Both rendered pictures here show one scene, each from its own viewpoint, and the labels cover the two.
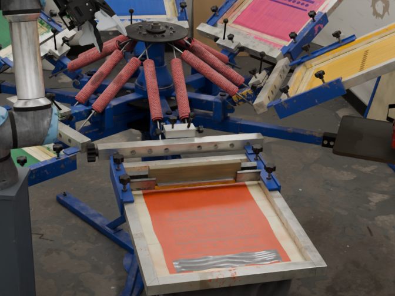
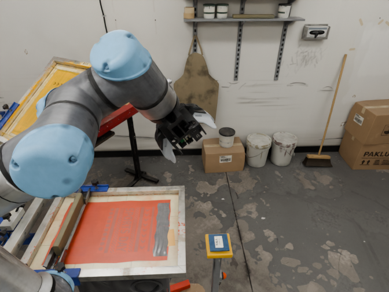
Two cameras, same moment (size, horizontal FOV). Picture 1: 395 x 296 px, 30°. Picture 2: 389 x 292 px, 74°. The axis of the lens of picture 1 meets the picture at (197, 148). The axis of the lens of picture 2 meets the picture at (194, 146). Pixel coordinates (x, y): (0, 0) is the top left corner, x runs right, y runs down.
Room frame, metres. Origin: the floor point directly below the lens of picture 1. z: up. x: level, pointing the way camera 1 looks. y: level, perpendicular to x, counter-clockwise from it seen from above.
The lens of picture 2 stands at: (1.61, 0.77, 2.13)
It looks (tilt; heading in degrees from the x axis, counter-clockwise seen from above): 34 degrees down; 282
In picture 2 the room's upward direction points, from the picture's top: straight up
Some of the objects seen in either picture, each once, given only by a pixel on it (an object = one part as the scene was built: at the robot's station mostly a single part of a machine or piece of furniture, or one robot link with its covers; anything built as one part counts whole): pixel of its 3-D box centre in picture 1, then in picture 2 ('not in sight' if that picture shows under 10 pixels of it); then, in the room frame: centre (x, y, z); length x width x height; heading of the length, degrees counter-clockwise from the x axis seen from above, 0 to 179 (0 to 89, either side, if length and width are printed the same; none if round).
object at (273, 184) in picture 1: (261, 174); (84, 191); (2.54, -0.26, 0.98); 0.30 x 0.05 x 0.07; 15
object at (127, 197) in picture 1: (121, 185); (46, 277); (2.40, 0.28, 0.98); 0.30 x 0.05 x 0.07; 15
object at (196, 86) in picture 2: not in sight; (196, 82); (2.21, -2.08, 1.06); 0.53 x 0.07 x 1.05; 15
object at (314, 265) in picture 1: (208, 214); (113, 226); (2.24, -0.05, 0.97); 0.79 x 0.58 x 0.04; 15
